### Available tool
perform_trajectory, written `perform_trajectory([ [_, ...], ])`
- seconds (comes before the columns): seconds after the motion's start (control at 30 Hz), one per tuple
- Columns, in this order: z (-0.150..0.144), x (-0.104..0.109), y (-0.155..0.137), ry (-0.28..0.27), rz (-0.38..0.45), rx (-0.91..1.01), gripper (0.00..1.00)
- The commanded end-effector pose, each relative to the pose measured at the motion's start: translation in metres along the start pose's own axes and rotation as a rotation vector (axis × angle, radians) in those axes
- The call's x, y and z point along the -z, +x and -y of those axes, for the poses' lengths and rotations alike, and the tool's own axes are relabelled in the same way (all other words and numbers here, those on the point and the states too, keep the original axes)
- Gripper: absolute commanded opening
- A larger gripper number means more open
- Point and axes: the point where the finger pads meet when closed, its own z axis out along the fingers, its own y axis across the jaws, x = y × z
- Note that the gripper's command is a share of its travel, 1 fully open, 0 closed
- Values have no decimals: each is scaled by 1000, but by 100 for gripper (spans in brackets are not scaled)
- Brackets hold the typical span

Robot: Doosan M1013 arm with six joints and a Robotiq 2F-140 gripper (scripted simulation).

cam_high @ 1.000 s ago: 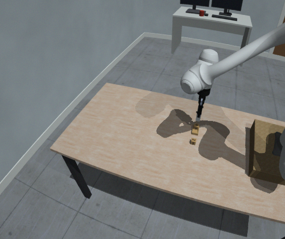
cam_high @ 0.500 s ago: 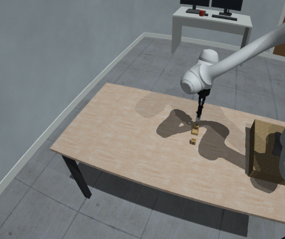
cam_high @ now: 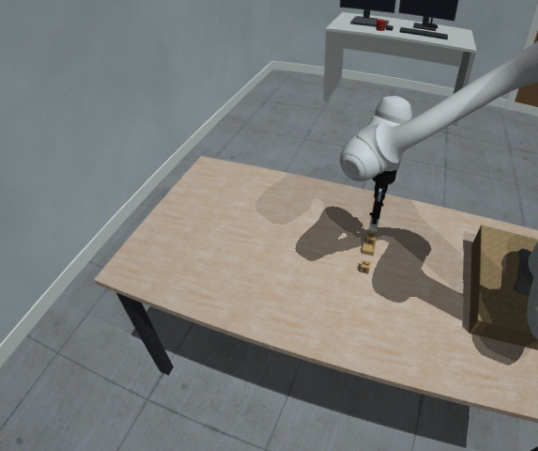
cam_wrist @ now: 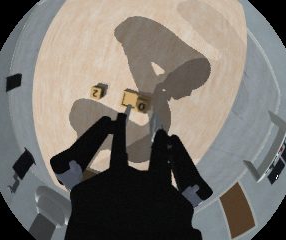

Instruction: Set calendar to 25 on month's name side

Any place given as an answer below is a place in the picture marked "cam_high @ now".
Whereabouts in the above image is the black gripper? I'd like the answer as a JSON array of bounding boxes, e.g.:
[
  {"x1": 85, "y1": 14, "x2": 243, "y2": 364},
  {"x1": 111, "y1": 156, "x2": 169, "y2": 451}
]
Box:
[{"x1": 369, "y1": 170, "x2": 397, "y2": 231}]

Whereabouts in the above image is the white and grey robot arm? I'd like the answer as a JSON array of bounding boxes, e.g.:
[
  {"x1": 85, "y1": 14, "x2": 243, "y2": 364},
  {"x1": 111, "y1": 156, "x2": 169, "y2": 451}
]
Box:
[{"x1": 340, "y1": 40, "x2": 538, "y2": 340}]

